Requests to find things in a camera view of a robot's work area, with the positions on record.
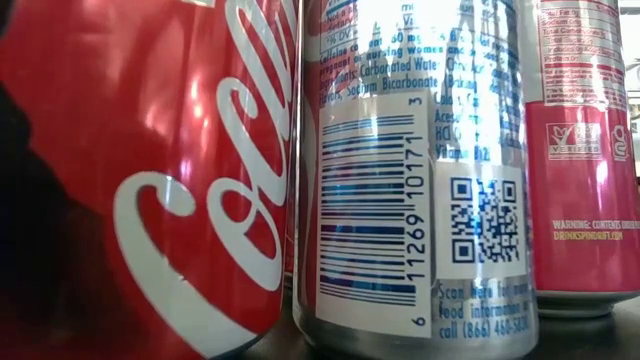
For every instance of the red Coca-Cola can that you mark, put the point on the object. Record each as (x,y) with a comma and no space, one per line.
(289,250)
(150,150)

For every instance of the Spindrift raspberry lime can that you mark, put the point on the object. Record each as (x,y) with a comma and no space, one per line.
(580,200)

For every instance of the silver blue Red Bull can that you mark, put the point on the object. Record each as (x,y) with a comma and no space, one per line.
(400,200)

